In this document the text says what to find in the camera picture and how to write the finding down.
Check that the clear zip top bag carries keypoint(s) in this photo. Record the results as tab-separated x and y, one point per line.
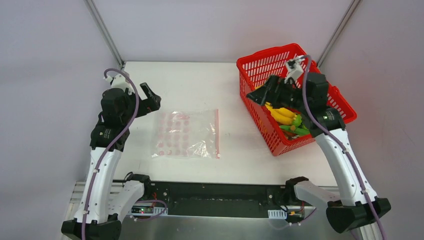
186	134

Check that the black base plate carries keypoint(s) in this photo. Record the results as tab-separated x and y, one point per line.
221	200

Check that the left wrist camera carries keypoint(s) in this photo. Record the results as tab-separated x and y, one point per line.
118	81

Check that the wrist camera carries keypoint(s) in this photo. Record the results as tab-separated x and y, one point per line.
294	69
118	81

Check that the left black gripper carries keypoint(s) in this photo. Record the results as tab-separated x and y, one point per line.
143	103

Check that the red plastic basket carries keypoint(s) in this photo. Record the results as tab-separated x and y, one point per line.
254	70

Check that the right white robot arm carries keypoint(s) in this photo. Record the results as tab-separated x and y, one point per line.
357	203

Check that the yellow banana bunch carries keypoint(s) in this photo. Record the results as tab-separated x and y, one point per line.
282	115

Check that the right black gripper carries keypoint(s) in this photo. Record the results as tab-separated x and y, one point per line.
276	93

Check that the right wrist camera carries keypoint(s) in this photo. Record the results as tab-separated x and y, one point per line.
294	69

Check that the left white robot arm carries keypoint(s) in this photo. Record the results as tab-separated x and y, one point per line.
100	217

